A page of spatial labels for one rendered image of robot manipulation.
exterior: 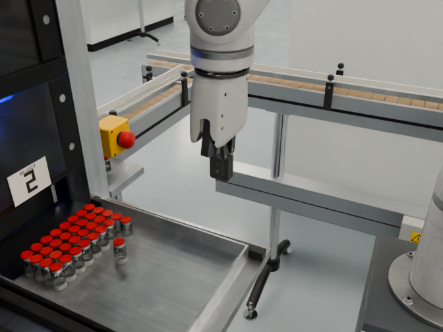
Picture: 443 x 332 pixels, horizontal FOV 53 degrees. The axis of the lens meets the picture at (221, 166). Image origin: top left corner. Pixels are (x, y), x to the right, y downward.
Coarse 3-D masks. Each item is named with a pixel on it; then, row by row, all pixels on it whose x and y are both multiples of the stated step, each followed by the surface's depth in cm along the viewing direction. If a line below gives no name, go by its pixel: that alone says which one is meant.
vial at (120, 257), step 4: (124, 244) 79; (116, 248) 79; (120, 248) 79; (124, 248) 79; (116, 252) 79; (120, 252) 79; (124, 252) 79; (116, 256) 79; (120, 256) 79; (124, 256) 80; (116, 260) 80; (120, 260) 80; (124, 260) 80
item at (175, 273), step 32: (160, 224) 88; (128, 256) 82; (160, 256) 82; (192, 256) 82; (224, 256) 82; (32, 288) 75; (96, 288) 75; (128, 288) 75; (160, 288) 75; (192, 288) 75; (224, 288) 73; (96, 320) 65; (128, 320) 69; (160, 320) 69; (192, 320) 69
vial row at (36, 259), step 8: (96, 208) 88; (88, 216) 85; (96, 216) 87; (80, 224) 83; (72, 232) 81; (56, 240) 79; (64, 240) 80; (48, 248) 77; (56, 248) 78; (32, 256) 75; (40, 256) 75; (48, 256) 76; (32, 264) 75; (40, 272) 75; (40, 280) 76
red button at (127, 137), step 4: (124, 132) 98; (128, 132) 98; (132, 132) 99; (120, 136) 97; (124, 136) 97; (128, 136) 97; (132, 136) 98; (120, 140) 97; (124, 140) 97; (128, 140) 97; (132, 140) 98; (120, 144) 98; (124, 144) 97; (128, 144) 98; (132, 144) 99; (128, 148) 99
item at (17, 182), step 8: (40, 160) 80; (24, 168) 77; (32, 168) 79; (40, 168) 80; (16, 176) 76; (40, 176) 81; (48, 176) 83; (16, 184) 76; (24, 184) 78; (32, 184) 80; (40, 184) 81; (48, 184) 83; (16, 192) 77; (24, 192) 78; (32, 192) 80; (16, 200) 77; (24, 200) 79
